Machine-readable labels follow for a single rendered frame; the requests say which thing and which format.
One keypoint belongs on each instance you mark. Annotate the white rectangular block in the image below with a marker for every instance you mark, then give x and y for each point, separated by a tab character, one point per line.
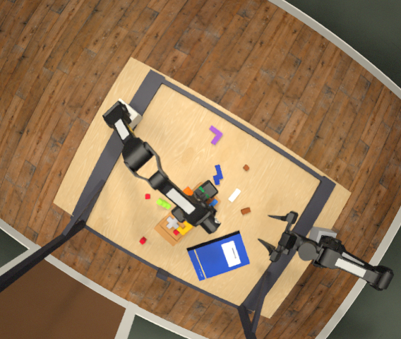
234	195

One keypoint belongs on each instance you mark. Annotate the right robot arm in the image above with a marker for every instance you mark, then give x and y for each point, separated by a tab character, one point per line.
335	255

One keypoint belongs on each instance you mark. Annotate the purple l-shaped puzzle piece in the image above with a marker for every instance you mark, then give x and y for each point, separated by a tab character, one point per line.
218	134

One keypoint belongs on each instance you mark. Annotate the yellow puzzle piece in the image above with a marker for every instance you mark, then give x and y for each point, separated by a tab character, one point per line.
185	229

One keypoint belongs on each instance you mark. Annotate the orange puzzle piece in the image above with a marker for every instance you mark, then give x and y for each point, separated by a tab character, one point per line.
188	191

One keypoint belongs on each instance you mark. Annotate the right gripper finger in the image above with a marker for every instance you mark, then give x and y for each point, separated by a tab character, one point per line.
279	217
267	245

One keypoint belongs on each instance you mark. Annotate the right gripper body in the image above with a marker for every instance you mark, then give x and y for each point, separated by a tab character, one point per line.
291	219

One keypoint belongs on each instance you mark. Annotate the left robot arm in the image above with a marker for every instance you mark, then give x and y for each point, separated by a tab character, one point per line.
136	153

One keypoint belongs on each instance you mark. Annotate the blue notebook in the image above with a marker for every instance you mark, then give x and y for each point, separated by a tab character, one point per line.
218	255

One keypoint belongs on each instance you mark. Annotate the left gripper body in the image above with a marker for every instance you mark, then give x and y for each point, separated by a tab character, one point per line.
208	188

